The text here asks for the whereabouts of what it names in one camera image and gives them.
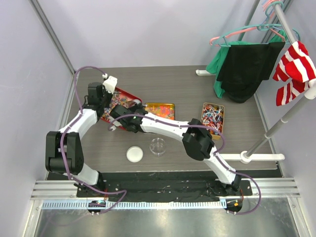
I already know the aluminium frame rail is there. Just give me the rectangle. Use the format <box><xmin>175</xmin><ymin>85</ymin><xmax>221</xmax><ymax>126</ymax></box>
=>
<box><xmin>31</xmin><ymin>178</ymin><xmax>300</xmax><ymax>211</ymax></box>

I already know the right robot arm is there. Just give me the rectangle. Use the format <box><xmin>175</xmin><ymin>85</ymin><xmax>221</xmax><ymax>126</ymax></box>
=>
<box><xmin>110</xmin><ymin>105</ymin><xmax>241</xmax><ymax>195</ymax></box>

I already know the black hanging cloth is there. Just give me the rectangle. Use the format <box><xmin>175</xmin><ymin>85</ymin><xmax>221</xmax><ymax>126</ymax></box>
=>
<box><xmin>217</xmin><ymin>42</ymin><xmax>285</xmax><ymax>103</ymax></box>

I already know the gold gummy tin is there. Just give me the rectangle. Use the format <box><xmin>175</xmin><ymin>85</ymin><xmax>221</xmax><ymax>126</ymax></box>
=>
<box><xmin>145</xmin><ymin>103</ymin><xmax>175</xmax><ymax>120</ymax></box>

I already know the pink clothes hanger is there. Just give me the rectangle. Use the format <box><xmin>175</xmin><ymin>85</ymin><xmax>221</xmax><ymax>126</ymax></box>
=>
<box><xmin>209</xmin><ymin>0</ymin><xmax>285</xmax><ymax>47</ymax></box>

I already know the clear round jar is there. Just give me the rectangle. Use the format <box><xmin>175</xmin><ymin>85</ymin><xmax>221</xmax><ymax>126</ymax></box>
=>
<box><xmin>149</xmin><ymin>138</ymin><xmax>166</xmax><ymax>157</ymax></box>

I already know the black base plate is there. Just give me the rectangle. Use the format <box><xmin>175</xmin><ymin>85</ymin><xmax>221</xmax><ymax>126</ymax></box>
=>
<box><xmin>76</xmin><ymin>171</ymin><xmax>253</xmax><ymax>202</ymax></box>

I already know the red white striped sock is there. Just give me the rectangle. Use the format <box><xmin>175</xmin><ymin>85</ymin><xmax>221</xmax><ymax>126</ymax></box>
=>
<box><xmin>273</xmin><ymin>41</ymin><xmax>316</xmax><ymax>106</ymax></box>

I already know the white round lid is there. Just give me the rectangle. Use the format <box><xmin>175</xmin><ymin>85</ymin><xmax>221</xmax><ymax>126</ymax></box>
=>
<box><xmin>126</xmin><ymin>146</ymin><xmax>144</xmax><ymax>163</ymax></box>

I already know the white clothes rack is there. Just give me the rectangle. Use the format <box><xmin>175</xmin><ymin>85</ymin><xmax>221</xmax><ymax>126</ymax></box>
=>
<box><xmin>196</xmin><ymin>0</ymin><xmax>316</xmax><ymax>164</ymax></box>

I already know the green hanging garment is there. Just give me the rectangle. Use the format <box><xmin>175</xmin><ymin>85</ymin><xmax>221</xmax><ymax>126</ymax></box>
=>
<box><xmin>205</xmin><ymin>34</ymin><xmax>287</xmax><ymax>99</ymax></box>

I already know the small gold lollipop tin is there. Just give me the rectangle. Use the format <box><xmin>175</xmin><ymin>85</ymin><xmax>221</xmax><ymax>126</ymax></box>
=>
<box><xmin>200</xmin><ymin>103</ymin><xmax>225</xmax><ymax>140</ymax></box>

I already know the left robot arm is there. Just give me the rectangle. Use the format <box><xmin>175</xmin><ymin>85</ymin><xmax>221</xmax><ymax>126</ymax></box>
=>
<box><xmin>45</xmin><ymin>79</ymin><xmax>117</xmax><ymax>197</ymax></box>

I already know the teal clothes hanger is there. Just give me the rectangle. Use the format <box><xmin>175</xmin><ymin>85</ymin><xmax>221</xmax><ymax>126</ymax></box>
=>
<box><xmin>209</xmin><ymin>23</ymin><xmax>290</xmax><ymax>47</ymax></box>

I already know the red candy tin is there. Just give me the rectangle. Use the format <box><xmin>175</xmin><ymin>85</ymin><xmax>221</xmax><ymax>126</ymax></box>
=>
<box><xmin>100</xmin><ymin>87</ymin><xmax>142</xmax><ymax>123</ymax></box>

